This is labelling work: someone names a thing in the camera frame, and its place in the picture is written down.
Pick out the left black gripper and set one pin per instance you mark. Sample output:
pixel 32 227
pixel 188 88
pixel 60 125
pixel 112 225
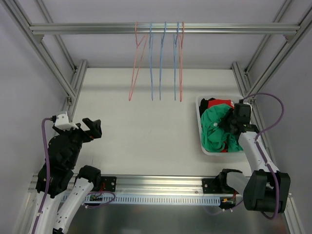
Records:
pixel 79 131

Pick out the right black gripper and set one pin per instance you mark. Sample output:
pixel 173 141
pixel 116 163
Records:
pixel 234 125

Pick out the green tank top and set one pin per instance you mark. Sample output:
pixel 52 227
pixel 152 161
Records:
pixel 233 144

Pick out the red tank top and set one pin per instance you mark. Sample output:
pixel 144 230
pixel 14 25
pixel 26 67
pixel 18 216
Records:
pixel 219 102

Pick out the black tank top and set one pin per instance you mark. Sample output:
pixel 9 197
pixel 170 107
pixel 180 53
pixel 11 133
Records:
pixel 204 104

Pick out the pink hanger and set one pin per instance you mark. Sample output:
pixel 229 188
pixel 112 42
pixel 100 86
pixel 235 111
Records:
pixel 140 50
pixel 180 51

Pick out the blue hanger of white top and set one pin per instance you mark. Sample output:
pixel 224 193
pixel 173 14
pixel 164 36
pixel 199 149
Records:
pixel 175 39

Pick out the blue hanger of black top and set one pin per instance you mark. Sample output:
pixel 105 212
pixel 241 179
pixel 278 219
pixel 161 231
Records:
pixel 161 58

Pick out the blue hanger of red top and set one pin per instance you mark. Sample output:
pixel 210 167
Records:
pixel 151 60

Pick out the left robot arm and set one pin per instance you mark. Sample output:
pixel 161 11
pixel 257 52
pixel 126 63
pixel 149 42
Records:
pixel 62 142

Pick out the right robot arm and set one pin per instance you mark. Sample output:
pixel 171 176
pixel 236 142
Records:
pixel 266 190

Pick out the white plastic basket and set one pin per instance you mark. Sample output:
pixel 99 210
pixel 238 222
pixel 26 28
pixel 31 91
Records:
pixel 234 99

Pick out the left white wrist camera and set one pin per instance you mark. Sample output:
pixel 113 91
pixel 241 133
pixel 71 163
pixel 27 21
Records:
pixel 62 122

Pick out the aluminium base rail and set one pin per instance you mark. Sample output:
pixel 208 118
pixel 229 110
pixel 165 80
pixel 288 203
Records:
pixel 169 185

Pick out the white slotted cable duct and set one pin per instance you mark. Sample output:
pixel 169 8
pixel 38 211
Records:
pixel 201 200

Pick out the aluminium hanging rail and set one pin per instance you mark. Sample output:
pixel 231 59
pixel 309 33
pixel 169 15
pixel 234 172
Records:
pixel 159 28

